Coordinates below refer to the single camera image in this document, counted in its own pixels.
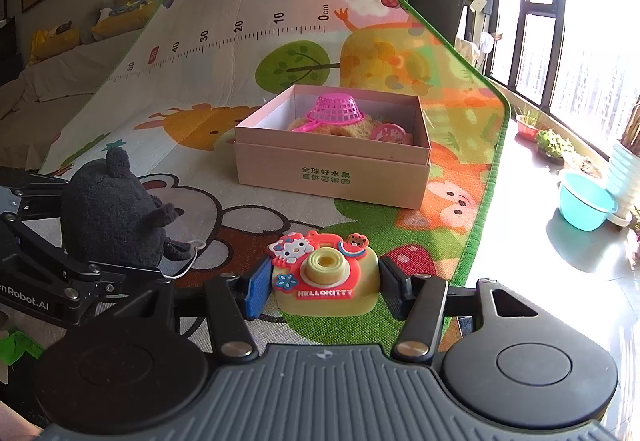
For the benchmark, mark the pink round toy plate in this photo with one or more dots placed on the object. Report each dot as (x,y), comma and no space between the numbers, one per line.
(390,135)

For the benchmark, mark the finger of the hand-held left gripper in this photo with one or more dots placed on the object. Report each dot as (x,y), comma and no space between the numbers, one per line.
(30,183)
(115,278)

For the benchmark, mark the yellow fuzzy sock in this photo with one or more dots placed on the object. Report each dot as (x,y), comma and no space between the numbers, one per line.
(360,128)
(300,123)

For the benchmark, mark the black window frame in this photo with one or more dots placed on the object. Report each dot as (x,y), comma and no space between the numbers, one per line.
(525,46)

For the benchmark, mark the black plush toy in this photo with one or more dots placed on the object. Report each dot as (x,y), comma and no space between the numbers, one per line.
(110,216)

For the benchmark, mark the stack of white pots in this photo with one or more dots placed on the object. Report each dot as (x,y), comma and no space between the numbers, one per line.
(622,176)

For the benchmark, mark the colourful printed play mat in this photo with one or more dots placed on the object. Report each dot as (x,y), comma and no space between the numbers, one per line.
(200,46)

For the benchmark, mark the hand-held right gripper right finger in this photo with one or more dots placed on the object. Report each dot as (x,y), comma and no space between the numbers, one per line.
(392,288)

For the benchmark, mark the yellow pillow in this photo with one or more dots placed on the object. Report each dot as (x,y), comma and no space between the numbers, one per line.
(52,46)
(125,21)

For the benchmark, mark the pink cardboard box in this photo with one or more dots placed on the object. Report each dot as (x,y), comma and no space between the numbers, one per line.
(325,171)

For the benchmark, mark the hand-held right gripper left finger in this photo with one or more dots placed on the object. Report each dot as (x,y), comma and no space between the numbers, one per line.
(259,288)

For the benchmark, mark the beige sofa cover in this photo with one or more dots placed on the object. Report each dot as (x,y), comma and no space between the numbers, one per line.
(50,96)

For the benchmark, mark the green paper scrap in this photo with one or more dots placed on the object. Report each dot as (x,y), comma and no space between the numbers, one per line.
(17,348)

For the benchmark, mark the yellow toy camera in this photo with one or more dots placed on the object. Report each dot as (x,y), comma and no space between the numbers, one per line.
(325,291)

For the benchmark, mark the person's left forearm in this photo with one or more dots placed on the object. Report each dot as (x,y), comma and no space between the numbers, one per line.
(15,421)

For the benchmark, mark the pink toy strainer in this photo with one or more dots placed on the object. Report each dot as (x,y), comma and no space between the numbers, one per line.
(335,108)

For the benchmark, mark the green leafy potted plant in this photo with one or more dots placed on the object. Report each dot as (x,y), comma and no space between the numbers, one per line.
(555,146)

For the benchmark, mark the potted plant in red pot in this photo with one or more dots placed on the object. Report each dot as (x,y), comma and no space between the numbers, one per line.
(529,126)

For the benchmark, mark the teal plastic basin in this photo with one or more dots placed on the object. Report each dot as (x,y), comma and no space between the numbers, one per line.
(585,206)

